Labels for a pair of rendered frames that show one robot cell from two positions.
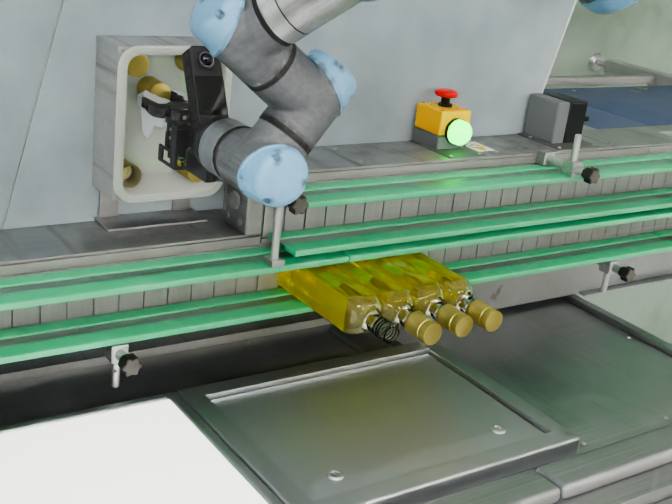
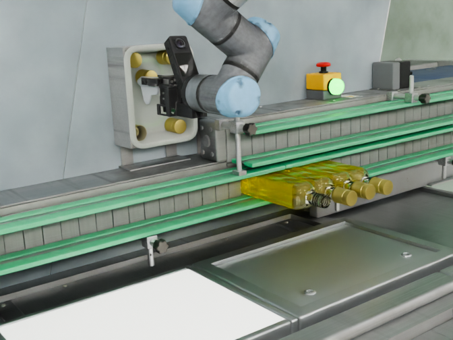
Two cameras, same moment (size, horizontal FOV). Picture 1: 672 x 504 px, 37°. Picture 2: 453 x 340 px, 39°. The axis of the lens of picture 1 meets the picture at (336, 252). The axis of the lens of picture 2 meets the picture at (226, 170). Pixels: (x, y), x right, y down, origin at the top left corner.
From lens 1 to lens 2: 23 cm
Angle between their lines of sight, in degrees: 7
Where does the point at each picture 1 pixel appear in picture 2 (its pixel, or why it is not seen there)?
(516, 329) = (394, 208)
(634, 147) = (443, 86)
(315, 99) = (257, 44)
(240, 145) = (214, 82)
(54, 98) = (85, 90)
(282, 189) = (246, 103)
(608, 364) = not seen: outside the picture
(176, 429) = (198, 282)
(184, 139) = (173, 96)
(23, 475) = (106, 320)
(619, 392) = not seen: outside the picture
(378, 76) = (280, 59)
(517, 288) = not seen: hidden behind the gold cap
